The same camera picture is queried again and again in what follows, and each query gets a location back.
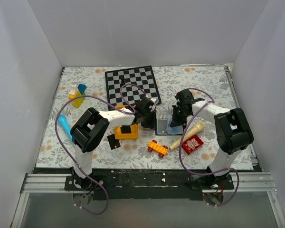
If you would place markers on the black leather card holder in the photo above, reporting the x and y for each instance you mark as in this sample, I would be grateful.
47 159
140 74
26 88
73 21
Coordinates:
173 130

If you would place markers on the yellow plastic bin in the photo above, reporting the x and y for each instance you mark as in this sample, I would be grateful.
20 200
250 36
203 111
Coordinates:
131 136

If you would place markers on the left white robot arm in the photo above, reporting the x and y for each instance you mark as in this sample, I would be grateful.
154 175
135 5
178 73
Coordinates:
89 130

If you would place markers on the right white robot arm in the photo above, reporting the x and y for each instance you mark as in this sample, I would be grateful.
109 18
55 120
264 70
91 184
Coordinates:
232 131

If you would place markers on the black card on table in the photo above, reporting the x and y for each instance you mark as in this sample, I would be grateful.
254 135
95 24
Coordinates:
113 142

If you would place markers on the floral table mat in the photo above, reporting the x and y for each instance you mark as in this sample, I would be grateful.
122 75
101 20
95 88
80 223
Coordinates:
56 149

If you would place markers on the cream toy microphone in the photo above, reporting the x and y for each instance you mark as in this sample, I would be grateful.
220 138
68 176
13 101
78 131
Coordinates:
198 127

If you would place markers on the black white chessboard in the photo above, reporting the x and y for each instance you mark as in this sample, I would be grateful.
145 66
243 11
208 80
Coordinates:
131 83

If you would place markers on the red owl toy block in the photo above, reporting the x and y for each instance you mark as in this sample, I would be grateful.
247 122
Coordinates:
192 144

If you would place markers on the orange toy car block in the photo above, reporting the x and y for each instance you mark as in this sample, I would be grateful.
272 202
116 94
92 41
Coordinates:
154 146

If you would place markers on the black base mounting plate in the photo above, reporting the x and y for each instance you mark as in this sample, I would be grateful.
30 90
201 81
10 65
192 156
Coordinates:
147 184

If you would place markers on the colourful stacked toy blocks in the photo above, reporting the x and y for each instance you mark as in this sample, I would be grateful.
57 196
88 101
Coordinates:
76 91

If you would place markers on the blue toy microphone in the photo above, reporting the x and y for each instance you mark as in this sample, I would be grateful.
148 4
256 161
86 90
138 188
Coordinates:
62 120

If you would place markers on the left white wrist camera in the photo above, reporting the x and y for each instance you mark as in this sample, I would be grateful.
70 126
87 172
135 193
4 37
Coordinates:
154 101

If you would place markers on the aluminium frame rail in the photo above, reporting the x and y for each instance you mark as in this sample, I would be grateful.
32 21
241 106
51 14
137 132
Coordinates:
37 183

